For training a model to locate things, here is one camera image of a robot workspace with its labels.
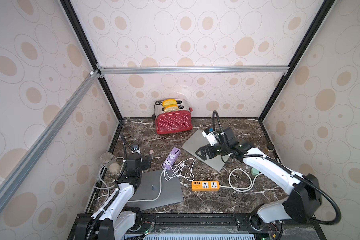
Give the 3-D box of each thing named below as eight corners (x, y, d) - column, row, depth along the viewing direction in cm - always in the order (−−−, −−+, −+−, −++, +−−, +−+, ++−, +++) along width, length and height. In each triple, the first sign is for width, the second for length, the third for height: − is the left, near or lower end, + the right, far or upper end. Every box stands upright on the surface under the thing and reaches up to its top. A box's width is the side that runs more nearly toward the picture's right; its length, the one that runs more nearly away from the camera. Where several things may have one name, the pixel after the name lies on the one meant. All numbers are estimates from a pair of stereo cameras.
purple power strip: (162, 168, 95) (161, 164, 91) (174, 149, 104) (173, 145, 100) (169, 171, 93) (169, 167, 90) (180, 152, 103) (180, 148, 99)
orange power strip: (191, 190, 86) (192, 188, 83) (191, 183, 89) (191, 180, 86) (219, 190, 86) (220, 188, 83) (218, 183, 89) (219, 180, 86)
